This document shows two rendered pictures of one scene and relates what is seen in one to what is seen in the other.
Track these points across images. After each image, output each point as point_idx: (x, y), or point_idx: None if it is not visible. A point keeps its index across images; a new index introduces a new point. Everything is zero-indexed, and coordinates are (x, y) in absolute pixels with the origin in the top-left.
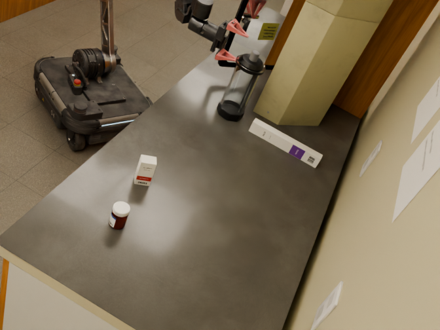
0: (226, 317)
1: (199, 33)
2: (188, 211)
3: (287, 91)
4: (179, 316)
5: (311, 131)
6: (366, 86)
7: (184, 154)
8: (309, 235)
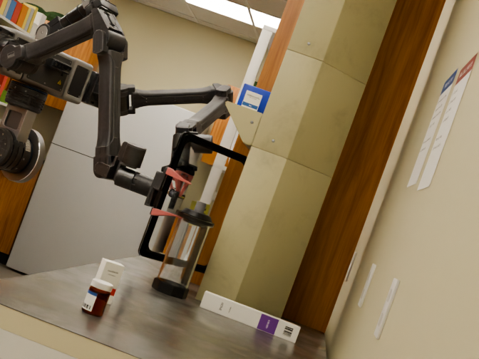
0: None
1: (130, 185)
2: (169, 328)
3: (240, 261)
4: None
5: None
6: (323, 284)
7: (137, 300)
8: None
